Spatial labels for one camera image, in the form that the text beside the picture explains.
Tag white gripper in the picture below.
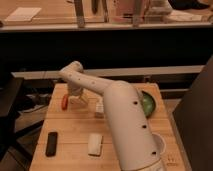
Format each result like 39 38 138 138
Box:
68 83 89 106

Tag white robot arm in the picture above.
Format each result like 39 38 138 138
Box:
59 61 166 171

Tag white sponge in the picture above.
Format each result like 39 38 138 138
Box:
88 133 103 156

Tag small white box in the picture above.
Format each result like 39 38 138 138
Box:
95 98 104 118

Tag black chair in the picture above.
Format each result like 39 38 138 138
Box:
0 78 23 161

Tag green bowl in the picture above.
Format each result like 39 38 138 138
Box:
142 91 156 118

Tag white cup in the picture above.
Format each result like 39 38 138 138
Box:
153 133 166 155

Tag white paper sheet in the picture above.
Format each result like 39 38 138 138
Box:
5 7 41 22

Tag dark panel at right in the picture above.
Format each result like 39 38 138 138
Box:
173 56 213 171

